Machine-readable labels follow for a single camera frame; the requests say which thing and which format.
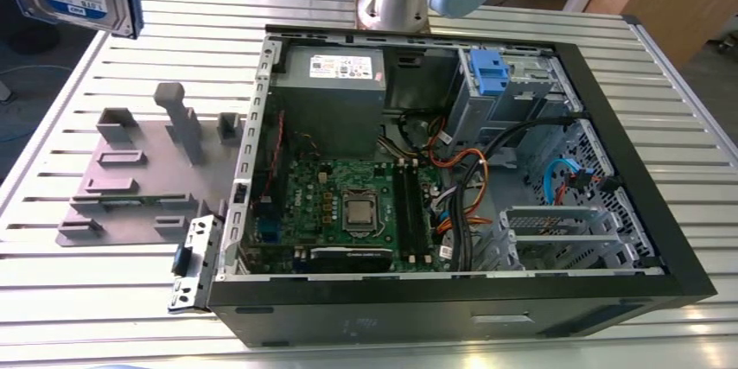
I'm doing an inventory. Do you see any red black power wire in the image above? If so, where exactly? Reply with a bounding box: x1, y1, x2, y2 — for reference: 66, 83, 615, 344
566, 171, 623, 194

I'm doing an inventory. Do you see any grey plastic parts rack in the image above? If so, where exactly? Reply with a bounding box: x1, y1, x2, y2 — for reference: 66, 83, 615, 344
55, 81, 248, 249

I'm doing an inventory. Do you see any grey metal drive cage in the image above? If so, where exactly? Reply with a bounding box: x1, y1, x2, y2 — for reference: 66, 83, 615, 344
445, 45, 582, 165

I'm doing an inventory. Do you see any black office chair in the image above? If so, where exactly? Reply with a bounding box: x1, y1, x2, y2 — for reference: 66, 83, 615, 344
0, 0, 64, 55

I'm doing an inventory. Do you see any blue plastic drive latch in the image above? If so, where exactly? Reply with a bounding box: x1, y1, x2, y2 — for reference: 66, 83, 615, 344
469, 48, 514, 97

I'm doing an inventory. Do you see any metal disk bay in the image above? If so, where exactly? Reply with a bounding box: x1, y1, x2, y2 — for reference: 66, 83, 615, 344
498, 204, 658, 273

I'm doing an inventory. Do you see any black open PC case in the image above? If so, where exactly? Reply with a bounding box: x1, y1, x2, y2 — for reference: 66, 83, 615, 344
204, 22, 720, 349

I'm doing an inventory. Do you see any thin red fan wire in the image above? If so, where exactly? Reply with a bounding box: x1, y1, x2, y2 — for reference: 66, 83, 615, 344
252, 109, 289, 207

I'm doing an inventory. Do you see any CPU socket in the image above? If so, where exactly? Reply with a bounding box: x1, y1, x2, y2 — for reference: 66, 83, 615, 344
339, 187, 382, 237

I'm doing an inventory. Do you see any metal expansion card retainer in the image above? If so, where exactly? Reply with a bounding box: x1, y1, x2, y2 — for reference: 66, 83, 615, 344
166, 212, 224, 315

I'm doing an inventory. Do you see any orange yellow wire bundle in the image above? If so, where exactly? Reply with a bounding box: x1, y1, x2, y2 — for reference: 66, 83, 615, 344
429, 147, 495, 239

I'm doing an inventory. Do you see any green RAM stick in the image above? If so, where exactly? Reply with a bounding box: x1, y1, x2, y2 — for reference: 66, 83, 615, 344
98, 195, 163, 207

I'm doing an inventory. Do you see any blue data wire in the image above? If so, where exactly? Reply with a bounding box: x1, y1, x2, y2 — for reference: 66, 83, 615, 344
542, 156, 605, 207

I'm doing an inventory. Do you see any green motherboard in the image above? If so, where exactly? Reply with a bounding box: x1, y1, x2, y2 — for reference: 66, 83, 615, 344
244, 156, 461, 276

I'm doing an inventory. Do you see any black RAM slot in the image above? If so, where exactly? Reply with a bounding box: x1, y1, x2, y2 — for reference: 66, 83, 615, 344
407, 160, 434, 264
394, 160, 418, 264

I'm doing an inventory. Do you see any yellow black wire bundle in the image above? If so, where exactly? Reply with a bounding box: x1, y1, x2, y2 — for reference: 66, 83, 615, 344
378, 110, 449, 162

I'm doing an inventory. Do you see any black graphics card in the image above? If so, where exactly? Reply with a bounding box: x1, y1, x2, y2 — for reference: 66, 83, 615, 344
307, 245, 395, 275

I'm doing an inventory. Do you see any silver CPU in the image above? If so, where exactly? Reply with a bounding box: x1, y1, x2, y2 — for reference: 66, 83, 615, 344
346, 200, 377, 226

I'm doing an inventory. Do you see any grey power supply unit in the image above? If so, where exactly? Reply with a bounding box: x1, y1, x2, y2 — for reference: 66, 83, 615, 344
267, 43, 387, 162

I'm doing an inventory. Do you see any black cable bundle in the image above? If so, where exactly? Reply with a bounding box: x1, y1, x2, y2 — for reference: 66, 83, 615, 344
449, 114, 581, 271

